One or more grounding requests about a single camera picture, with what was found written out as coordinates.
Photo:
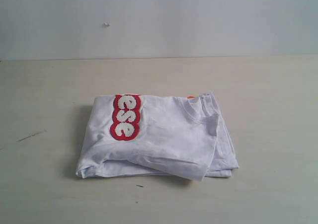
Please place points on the white t-shirt red lettering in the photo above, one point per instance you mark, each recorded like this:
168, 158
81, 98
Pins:
141, 135

